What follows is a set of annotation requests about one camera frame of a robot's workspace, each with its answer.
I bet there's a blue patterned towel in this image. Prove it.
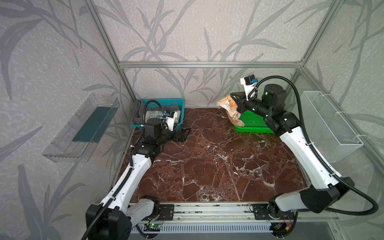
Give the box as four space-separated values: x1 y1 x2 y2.
145 110 181 123

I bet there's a grey terry towel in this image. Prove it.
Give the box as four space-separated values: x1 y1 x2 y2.
132 100 182 125

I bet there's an orange patterned towel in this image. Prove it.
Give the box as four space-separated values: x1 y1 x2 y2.
217 96 245 127

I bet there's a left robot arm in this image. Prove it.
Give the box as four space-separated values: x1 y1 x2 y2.
82 118 191 240

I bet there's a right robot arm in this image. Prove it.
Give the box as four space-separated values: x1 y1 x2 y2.
230 84 379 216

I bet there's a teal plastic basket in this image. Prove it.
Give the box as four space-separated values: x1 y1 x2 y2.
131 98 185 130

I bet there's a green plastic basket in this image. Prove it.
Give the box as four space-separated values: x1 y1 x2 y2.
235 111 273 134

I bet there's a left green circuit board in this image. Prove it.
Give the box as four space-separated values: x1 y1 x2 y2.
144 223 162 232

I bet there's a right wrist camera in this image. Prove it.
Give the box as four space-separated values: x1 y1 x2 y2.
240 74 258 100

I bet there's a white wire mesh basket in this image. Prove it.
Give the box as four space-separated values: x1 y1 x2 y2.
301 91 364 163

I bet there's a clear acrylic wall shelf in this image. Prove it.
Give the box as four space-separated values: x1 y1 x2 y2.
42 94 120 163

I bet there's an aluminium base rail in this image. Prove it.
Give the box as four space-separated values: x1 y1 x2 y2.
86 201 341 226

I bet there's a right circuit board with wires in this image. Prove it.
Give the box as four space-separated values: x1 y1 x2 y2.
270 223 293 237

